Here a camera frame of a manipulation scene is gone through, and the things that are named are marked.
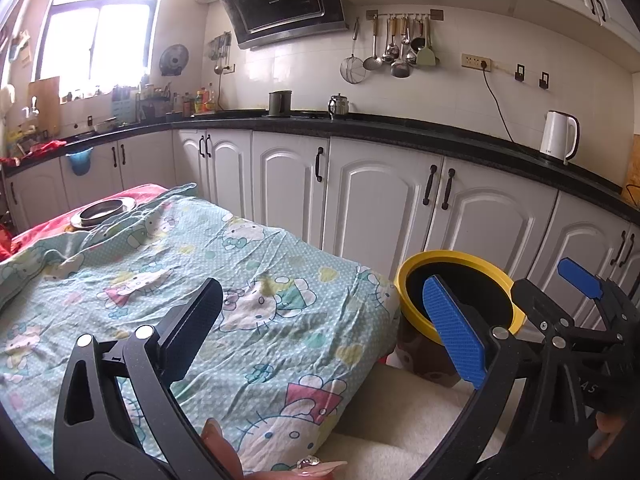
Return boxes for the blue hanging basket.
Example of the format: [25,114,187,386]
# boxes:
[66,147,96,177]

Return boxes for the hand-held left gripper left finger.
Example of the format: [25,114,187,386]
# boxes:
[52,277,236,480]

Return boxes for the wall utensil rail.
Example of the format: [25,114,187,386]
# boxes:
[366,8,445,22]

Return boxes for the red cloth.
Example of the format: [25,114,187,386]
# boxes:
[0,141,68,166]

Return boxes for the window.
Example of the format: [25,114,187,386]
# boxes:
[32,0,166,103]

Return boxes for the round metal bowl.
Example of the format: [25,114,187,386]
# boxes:
[70,197,137,231]

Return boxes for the large metal ladle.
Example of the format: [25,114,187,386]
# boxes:
[391,17,412,79]

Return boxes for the black kettle cable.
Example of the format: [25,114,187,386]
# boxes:
[481,65,517,144]

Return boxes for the small metal ladle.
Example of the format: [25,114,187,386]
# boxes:
[362,20,384,71]

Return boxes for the metal teapot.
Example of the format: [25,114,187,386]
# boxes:
[327,93,350,120]

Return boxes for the row of condiment bottles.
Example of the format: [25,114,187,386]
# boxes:
[172,82,221,114]

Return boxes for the white electric kettle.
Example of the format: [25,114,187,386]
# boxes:
[540,110,581,166]

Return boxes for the cartoon cat printed blanket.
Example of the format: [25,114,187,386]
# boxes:
[0,182,401,476]

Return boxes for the green spatula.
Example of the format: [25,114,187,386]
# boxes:
[416,20,440,67]

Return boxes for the knife rack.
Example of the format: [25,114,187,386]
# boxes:
[111,85,136,123]

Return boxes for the wall power outlet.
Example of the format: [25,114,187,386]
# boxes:
[461,52,492,72]

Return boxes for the brown printed cloth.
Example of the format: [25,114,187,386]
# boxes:
[395,332,463,390]

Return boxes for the red cushion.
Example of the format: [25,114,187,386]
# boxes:
[0,222,23,262]

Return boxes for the yellow rimmed black bin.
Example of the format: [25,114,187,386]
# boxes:
[395,250,528,348]

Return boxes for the black range hood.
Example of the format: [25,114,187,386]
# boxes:
[215,0,349,51]

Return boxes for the person's right hand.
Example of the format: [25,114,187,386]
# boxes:
[592,407,631,461]

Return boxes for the hanging kitchen tools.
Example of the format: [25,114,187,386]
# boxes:
[207,32,232,75]

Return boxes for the white lower cabinets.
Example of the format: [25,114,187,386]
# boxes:
[2,127,640,321]

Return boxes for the metal pot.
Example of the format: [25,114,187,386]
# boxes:
[268,90,293,117]

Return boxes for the black countertop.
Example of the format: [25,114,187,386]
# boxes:
[0,109,640,226]

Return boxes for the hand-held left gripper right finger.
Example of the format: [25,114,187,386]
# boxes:
[415,274,596,480]

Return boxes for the wire mesh strainer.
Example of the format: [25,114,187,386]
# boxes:
[340,19,367,85]

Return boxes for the red blanket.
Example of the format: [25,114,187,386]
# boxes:
[0,182,171,261]

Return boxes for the wooden cutting board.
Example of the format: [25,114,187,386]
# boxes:
[27,76,62,138]

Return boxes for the white cushioned seat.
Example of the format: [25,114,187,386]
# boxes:
[320,362,506,480]

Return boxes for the metal slotted spoon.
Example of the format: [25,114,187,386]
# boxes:
[382,17,401,64]

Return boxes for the round wall fan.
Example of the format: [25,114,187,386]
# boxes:
[159,44,191,77]

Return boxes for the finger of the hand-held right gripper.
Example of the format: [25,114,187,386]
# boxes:
[511,278,577,339]
[557,257,631,321]

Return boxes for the person's left hand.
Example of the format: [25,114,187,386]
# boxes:
[200,417,348,480]

